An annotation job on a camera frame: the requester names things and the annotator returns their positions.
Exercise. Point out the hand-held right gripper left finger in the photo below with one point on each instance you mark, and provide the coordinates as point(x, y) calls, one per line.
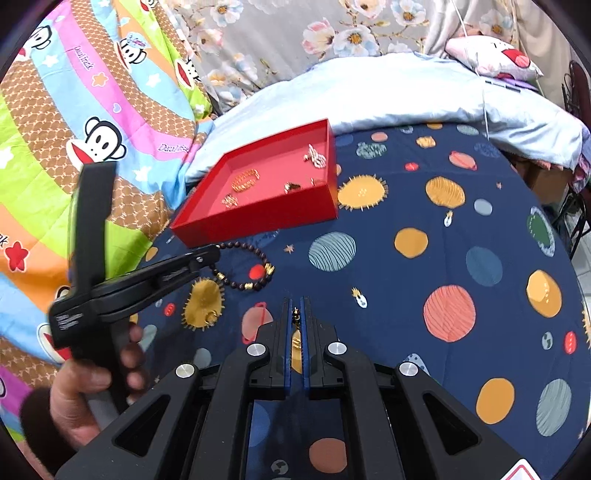
point(288, 360)

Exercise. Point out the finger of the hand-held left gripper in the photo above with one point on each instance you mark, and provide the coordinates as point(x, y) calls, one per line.
point(184, 267)
point(94, 221)

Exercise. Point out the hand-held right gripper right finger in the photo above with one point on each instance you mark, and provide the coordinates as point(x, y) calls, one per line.
point(304, 369)

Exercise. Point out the red cardboard box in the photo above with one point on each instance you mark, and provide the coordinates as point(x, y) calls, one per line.
point(240, 221)

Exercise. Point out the gold cuff bangle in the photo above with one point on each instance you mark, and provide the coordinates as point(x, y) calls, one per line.
point(236, 185)

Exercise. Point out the gold hair clip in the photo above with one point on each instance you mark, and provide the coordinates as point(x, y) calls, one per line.
point(292, 187)

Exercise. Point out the person's left hand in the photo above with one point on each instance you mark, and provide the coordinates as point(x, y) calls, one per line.
point(74, 406)

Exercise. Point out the colourful monkey print blanket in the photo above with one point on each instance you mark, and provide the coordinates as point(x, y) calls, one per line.
point(46, 138)

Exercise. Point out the navy planet print sheet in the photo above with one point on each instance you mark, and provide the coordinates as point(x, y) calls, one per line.
point(392, 286)

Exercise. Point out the grey floral blanket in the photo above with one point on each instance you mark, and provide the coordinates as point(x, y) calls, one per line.
point(277, 46)

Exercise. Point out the light blue duvet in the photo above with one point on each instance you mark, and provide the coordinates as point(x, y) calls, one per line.
point(392, 92)

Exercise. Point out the purple cloth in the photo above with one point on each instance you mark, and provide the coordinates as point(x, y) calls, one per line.
point(512, 84)

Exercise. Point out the white cat face pillow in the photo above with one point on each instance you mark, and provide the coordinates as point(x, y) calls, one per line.
point(485, 53)

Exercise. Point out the black metal chair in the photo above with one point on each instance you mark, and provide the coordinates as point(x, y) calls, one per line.
point(577, 78)

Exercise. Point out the beige curtain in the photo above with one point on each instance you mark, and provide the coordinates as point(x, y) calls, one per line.
point(545, 27)

